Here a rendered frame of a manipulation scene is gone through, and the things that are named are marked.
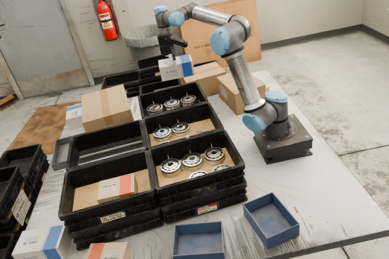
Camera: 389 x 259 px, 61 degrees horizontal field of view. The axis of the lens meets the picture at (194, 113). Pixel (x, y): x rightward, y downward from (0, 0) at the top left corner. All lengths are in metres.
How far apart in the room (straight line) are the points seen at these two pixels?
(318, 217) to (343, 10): 4.08
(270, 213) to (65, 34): 3.76
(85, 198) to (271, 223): 0.85
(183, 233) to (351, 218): 0.71
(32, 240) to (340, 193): 1.37
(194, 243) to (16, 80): 4.07
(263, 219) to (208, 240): 0.25
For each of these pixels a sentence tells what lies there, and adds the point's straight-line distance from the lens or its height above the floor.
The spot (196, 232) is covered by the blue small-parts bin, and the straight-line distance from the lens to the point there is 1.51.
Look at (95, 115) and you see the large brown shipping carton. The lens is 2.14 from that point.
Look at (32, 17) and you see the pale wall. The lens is 4.75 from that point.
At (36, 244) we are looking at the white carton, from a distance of 1.65.
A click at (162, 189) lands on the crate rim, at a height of 0.93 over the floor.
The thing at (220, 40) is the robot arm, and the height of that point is 1.37.
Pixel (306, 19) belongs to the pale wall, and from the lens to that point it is 5.09.
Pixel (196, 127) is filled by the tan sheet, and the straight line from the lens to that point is 1.90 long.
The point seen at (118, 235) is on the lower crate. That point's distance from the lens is 1.58.
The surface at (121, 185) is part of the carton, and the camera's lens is 1.53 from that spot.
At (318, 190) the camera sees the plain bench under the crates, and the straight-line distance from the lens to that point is 1.67.
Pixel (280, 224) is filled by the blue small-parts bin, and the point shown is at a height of 0.70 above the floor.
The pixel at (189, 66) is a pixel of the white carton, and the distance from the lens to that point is 1.97.
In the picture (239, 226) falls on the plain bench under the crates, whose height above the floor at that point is 0.70.
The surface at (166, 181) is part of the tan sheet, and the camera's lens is 1.59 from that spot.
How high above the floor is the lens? 1.89
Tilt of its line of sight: 31 degrees down
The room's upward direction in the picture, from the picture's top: 10 degrees counter-clockwise
